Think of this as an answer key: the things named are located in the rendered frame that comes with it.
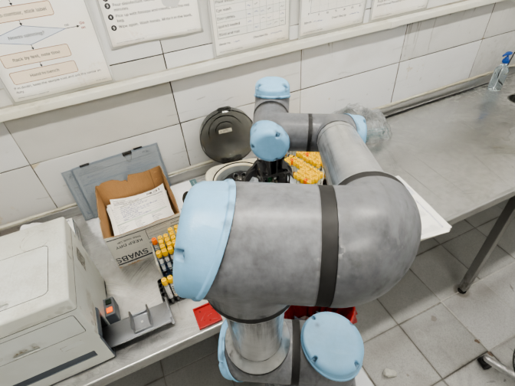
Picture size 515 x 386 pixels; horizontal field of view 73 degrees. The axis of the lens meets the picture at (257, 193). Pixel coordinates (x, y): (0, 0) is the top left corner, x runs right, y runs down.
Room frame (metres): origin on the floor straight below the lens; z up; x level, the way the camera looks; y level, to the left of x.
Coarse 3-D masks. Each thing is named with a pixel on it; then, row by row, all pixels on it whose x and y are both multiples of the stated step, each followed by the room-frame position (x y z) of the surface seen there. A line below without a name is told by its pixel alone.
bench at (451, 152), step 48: (432, 96) 1.63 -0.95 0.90; (480, 96) 1.63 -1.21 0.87; (384, 144) 1.28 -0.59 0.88; (432, 144) 1.25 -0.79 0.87; (480, 144) 1.22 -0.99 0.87; (432, 192) 0.94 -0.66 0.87; (480, 192) 0.92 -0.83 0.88; (96, 240) 0.84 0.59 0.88; (144, 288) 0.62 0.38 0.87; (144, 336) 0.47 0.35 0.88; (192, 336) 0.46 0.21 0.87; (96, 384) 0.35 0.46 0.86
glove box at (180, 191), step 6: (192, 180) 1.05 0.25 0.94; (174, 186) 1.02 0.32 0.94; (180, 186) 1.02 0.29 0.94; (186, 186) 1.02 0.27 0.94; (174, 192) 0.99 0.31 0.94; (180, 192) 0.98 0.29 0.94; (186, 192) 0.99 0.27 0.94; (180, 198) 0.95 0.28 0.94; (180, 204) 0.92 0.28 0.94; (180, 210) 0.89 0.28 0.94
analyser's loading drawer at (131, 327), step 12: (144, 312) 0.52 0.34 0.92; (156, 312) 0.51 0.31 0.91; (168, 312) 0.51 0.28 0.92; (120, 324) 0.49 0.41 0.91; (132, 324) 0.47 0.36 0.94; (144, 324) 0.48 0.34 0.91; (156, 324) 0.48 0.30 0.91; (108, 336) 0.45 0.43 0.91; (120, 336) 0.45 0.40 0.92; (132, 336) 0.45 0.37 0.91
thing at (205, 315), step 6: (198, 306) 0.54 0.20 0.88; (204, 306) 0.54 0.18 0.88; (210, 306) 0.54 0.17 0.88; (198, 312) 0.52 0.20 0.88; (204, 312) 0.52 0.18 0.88; (210, 312) 0.52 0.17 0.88; (216, 312) 0.52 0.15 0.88; (198, 318) 0.51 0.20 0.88; (204, 318) 0.51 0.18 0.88; (210, 318) 0.50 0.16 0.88; (216, 318) 0.50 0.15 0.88; (198, 324) 0.49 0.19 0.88; (204, 324) 0.49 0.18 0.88; (210, 324) 0.48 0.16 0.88
